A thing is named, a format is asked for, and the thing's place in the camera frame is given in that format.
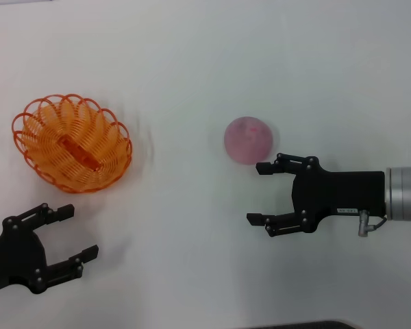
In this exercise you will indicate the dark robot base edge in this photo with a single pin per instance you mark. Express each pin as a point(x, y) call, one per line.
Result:
point(301, 325)

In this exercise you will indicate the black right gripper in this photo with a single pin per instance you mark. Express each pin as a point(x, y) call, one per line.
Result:
point(339, 192)

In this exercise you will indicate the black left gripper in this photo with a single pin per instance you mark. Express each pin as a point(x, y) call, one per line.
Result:
point(17, 253)

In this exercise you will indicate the orange woven plastic basket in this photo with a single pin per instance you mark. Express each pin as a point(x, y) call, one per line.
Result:
point(48, 137)

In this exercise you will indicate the pink peach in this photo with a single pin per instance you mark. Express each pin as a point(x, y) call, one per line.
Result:
point(246, 138)

